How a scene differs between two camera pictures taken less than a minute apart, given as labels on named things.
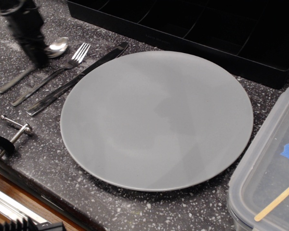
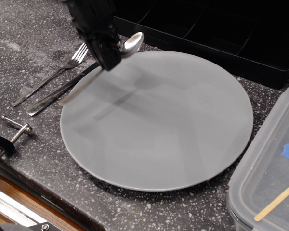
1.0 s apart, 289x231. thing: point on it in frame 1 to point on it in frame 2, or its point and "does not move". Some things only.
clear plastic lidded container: [263, 192] does not move
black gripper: [24, 17] to [94, 19]
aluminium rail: [13, 209] does not move
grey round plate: [157, 121] does not move
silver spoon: [53, 48] to [128, 46]
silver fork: [78, 57] does not move
